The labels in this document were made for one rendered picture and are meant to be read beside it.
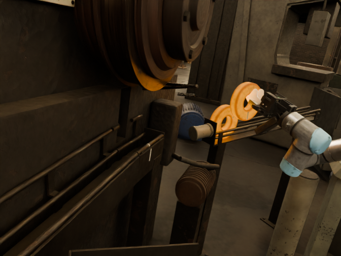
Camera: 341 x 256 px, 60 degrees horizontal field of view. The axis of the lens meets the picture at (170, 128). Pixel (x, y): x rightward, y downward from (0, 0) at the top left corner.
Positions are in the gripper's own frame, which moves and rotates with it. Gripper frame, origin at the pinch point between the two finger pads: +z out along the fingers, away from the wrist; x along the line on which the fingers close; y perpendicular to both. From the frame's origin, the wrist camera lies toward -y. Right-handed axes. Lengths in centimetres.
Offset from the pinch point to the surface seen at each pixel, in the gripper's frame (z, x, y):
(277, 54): 124, -187, -19
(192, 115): 117, -93, -87
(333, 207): -38, -43, -36
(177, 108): 2.6, 30.9, -6.2
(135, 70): -13, 61, 14
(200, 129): 3.1, 14.8, -17.0
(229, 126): 4.0, -2.9, -17.0
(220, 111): 5.3, 5.1, -10.0
